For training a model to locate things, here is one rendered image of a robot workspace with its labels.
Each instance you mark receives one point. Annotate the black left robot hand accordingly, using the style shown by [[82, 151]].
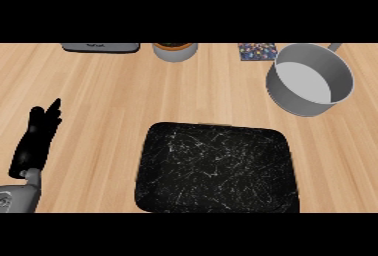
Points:
[[36, 140]]

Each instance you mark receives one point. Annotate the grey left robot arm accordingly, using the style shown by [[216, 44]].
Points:
[[20, 196]]

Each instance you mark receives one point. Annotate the black scratched tray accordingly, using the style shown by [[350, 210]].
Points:
[[216, 168]]

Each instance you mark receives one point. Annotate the grey plant pot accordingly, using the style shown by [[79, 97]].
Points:
[[175, 51]]

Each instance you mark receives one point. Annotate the grey metal pot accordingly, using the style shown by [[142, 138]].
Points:
[[311, 80]]

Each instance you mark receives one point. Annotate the grey flat appliance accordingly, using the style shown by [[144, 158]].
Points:
[[101, 47]]

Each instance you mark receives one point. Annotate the colourful patterned box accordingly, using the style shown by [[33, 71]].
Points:
[[257, 51]]

